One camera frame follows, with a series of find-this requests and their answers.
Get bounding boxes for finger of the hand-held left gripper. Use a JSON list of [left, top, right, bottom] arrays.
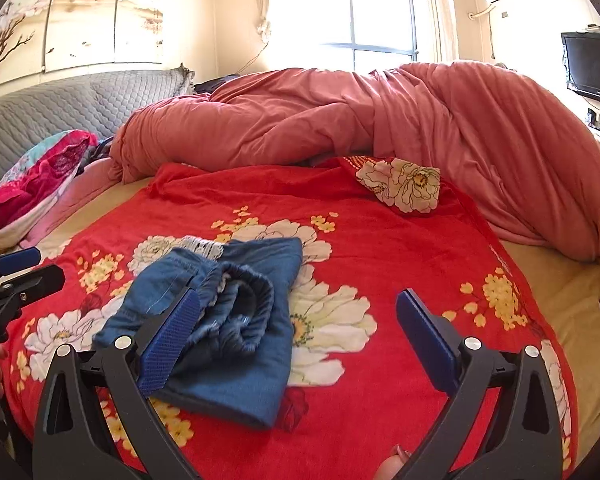
[[0, 265, 65, 319], [0, 248, 42, 287]]

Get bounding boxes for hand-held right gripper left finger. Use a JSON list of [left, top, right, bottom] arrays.
[[32, 287, 203, 480]]

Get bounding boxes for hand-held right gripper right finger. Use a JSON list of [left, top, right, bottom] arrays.
[[396, 288, 564, 480]]

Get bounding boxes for blue denim pants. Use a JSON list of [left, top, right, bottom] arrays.
[[92, 236, 304, 431]]

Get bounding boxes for person's right hand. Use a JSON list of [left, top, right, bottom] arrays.
[[375, 443, 414, 480]]

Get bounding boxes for colourful floral pillow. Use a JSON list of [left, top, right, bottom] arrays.
[[0, 129, 100, 252]]

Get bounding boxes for red floral blanket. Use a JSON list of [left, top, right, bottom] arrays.
[[2, 156, 579, 480]]

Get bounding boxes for pink pillow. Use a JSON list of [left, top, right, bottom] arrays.
[[30, 156, 122, 242]]

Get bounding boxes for grey quilted headboard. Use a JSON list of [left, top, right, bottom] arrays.
[[0, 66, 197, 202]]

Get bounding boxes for salmon pink duvet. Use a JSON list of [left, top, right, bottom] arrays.
[[108, 60, 600, 267]]

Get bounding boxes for dark cloth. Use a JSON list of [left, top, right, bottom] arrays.
[[194, 75, 242, 96]]

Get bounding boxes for black television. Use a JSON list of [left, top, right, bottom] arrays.
[[560, 32, 600, 104]]

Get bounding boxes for window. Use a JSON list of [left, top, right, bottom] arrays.
[[311, 0, 421, 69]]

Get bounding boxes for white curtain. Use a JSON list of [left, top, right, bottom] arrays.
[[419, 0, 462, 64]]

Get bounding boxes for floral wall painting panel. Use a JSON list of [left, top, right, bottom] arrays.
[[114, 0, 165, 64], [44, 0, 124, 72], [0, 0, 57, 94]]

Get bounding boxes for white air conditioner hose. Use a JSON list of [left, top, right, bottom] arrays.
[[467, 2, 497, 24]]

